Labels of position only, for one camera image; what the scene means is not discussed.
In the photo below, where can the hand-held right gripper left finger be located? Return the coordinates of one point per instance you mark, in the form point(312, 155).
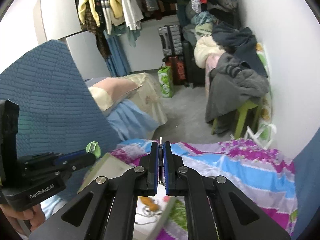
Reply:
point(152, 160)

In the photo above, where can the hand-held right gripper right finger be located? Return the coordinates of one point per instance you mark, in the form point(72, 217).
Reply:
point(168, 160)

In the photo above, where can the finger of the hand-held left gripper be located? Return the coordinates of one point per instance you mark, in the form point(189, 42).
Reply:
point(67, 156)
point(80, 162)

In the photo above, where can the green hair clip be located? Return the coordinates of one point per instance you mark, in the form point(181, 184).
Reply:
point(94, 149)

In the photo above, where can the silver metal clip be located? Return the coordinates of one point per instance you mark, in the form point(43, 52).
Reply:
point(161, 140)

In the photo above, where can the grey-green cardboard box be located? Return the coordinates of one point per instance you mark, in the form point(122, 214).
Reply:
point(110, 166)

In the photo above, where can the orange gourd pendant with tassel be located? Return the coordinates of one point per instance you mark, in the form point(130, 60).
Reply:
point(148, 202)

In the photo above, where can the person's left hand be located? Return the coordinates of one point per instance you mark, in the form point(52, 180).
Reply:
point(15, 217)

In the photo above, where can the light blue bedsheet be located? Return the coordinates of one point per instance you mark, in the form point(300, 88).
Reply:
point(130, 122)

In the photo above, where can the colourful striped blanket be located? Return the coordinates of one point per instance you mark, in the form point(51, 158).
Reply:
point(225, 170)

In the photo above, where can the beige bed cover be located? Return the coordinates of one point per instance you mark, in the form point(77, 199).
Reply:
point(150, 97)

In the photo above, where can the blue quilted cushion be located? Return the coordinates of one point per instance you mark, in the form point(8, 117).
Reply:
point(50, 92)
point(307, 180)

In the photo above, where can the green shopping bag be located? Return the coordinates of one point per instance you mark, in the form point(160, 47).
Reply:
point(166, 82)

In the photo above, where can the pink pillow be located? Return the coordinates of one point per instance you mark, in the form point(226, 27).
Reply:
point(112, 87)

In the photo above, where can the red suitcase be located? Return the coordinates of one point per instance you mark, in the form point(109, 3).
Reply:
point(176, 70)

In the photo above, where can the green plastic stool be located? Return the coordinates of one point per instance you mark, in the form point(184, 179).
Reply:
point(246, 107)

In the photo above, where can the grey hooded sweatshirt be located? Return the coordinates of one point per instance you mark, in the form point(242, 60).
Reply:
point(232, 90)

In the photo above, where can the blue curtain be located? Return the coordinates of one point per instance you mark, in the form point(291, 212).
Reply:
point(117, 60)

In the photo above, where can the fruit print board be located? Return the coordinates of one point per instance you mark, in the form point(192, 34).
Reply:
point(265, 115)

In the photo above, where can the cream fluffy coat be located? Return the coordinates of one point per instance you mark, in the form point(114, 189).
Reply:
point(205, 50)

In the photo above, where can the teal garment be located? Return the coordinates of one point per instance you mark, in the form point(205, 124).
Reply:
point(132, 36)

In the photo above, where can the brown plaid garment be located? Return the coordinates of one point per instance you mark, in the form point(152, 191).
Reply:
point(91, 22)

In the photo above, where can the navy jacket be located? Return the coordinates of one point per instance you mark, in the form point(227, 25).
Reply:
point(240, 42)

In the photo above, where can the white cabinet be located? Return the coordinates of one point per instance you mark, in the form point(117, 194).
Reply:
point(60, 12)

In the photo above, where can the white shirt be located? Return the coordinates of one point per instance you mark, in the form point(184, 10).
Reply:
point(130, 7)

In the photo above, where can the yellow hoodie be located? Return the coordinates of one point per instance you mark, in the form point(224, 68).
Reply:
point(86, 2)
point(115, 5)

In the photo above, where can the white striped sweater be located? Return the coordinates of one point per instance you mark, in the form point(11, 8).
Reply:
point(105, 5)

